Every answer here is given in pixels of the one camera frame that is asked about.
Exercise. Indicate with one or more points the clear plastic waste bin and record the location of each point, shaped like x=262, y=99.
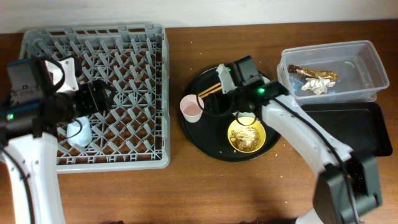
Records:
x=361, y=73

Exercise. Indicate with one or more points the round black serving tray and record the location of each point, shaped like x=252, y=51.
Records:
x=209, y=134

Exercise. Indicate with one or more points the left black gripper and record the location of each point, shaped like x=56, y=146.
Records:
x=92, y=103

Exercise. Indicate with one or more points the yellow bowl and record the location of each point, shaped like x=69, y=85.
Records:
x=244, y=122

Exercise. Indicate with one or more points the light blue plastic cup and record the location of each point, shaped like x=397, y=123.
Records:
x=79, y=132

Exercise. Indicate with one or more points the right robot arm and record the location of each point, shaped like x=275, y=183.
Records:
x=348, y=183

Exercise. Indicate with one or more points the food scraps pile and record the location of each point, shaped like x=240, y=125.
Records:
x=245, y=139

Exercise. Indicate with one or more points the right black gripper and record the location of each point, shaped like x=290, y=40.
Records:
x=217, y=102

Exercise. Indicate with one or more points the lower wooden chopstick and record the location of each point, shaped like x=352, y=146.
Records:
x=211, y=92

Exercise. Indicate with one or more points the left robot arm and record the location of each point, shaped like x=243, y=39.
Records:
x=45, y=94

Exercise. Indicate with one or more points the grey plastic dishwasher rack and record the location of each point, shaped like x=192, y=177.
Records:
x=134, y=134

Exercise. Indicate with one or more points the black rectangular waste tray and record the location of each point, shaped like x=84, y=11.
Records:
x=359, y=125

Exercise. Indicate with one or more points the white tissue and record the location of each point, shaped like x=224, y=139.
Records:
x=317, y=85

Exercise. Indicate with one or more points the pink plastic cup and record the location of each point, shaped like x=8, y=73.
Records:
x=191, y=107

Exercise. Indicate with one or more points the wooden chopstick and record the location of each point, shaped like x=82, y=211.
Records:
x=211, y=92
x=210, y=88

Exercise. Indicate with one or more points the upper wooden chopstick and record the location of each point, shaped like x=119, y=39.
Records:
x=210, y=88

